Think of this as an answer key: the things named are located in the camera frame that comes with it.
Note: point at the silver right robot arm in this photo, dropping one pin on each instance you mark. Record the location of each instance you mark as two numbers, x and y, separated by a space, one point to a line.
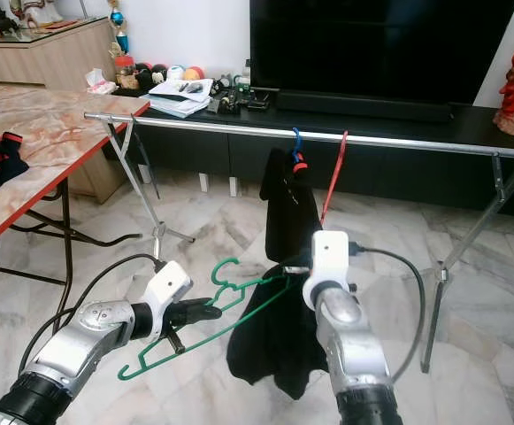
358 345

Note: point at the black garment with red tag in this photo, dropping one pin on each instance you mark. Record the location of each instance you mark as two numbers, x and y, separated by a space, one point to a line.
292 217

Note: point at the thin black hanger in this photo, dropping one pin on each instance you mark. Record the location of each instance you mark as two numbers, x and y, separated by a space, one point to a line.
149 166

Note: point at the black low TV console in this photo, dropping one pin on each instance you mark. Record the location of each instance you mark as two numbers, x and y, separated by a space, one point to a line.
398 173

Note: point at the black flat screen television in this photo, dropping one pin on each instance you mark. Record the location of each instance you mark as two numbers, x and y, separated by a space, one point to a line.
380 49

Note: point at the pink tissue box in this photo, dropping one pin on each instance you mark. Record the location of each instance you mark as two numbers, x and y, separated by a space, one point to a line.
99 83

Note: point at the marble folding table red edge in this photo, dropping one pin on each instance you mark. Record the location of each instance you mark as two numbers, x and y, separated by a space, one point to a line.
53 124

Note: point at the black shirt yellow-green logo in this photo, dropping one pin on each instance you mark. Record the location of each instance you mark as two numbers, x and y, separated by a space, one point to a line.
279 345

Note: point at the steel clothes rack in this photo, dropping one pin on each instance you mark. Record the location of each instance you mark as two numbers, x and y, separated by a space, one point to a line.
221 127

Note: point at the green plastic hanger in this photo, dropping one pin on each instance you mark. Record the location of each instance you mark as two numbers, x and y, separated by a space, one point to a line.
214 273

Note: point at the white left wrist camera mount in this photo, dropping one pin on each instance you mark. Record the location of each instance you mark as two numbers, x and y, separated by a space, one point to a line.
166 285

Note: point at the yellow and red ball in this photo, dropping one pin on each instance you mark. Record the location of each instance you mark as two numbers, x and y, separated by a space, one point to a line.
193 73

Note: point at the red plastic hanger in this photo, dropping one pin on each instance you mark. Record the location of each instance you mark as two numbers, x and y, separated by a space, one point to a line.
334 174

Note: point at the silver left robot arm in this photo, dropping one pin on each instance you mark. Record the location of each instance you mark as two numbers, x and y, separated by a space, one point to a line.
80 341

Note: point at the white and blue ball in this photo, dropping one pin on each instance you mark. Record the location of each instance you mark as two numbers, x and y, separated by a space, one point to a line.
175 73

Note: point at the stack of white papers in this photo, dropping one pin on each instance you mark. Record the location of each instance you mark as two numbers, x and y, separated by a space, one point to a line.
179 99

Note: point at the blue plastic hanger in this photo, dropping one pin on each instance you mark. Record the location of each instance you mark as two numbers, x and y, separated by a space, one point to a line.
297 155

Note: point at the blue and gold trophy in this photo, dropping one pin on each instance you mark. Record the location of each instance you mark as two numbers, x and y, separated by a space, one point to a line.
118 34

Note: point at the light wooden sideboard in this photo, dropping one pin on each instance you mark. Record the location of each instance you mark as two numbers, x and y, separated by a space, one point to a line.
44 53

